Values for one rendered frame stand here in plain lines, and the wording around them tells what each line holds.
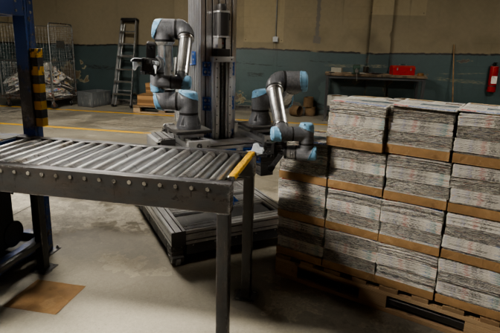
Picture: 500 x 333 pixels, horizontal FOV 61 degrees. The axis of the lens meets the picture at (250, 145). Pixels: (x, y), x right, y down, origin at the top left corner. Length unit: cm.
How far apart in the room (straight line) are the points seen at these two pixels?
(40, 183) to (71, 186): 14
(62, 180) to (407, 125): 154
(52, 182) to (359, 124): 141
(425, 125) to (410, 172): 23
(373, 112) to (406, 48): 688
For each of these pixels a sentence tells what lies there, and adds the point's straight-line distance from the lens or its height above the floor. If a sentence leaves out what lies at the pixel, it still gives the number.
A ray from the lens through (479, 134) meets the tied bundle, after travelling 205.
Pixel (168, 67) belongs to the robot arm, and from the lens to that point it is 258.
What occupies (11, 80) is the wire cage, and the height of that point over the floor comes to 54.
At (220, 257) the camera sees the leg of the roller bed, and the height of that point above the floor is 50.
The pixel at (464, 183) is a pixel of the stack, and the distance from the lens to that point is 210.
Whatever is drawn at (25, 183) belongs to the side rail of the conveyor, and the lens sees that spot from 202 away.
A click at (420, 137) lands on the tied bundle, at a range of 209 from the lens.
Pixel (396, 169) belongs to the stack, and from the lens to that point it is 214.
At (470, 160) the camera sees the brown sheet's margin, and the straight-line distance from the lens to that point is 207.
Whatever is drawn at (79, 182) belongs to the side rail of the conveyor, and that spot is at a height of 75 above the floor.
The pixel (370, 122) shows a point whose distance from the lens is 211.
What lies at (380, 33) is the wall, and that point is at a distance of 879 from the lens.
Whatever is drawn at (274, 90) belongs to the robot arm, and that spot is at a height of 109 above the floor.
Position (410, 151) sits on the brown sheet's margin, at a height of 86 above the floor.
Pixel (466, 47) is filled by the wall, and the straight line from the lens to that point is 916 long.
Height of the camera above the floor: 131
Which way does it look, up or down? 13 degrees down
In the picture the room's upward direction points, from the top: 2 degrees clockwise
